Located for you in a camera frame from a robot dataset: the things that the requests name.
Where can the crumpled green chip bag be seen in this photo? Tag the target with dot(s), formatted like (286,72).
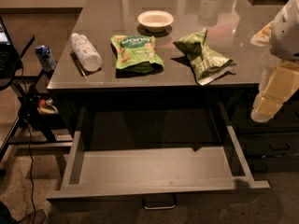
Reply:
(206,63)

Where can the green snack bag with logo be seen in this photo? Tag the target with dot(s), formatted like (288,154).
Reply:
(136,53)

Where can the clear plastic water bottle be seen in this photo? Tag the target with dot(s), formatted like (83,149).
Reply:
(86,52)

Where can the open grey top drawer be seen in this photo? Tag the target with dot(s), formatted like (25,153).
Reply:
(118,156)

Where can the small colourful items on stand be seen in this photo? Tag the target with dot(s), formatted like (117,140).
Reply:
(46,107)

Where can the black laptop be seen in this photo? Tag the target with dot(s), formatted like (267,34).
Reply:
(8,54)

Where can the metal drawer handle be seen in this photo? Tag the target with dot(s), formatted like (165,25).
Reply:
(153,202)

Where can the black side stand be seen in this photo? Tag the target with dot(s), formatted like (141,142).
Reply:
(29,116)

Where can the blue drink can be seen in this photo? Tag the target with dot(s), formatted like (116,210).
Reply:
(44,55)

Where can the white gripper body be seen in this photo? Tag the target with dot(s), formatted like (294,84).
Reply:
(286,36)

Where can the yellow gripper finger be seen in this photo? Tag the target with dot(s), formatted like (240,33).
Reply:
(277,86)
(262,37)

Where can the white paper bowl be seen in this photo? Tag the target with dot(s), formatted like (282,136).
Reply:
(155,20)

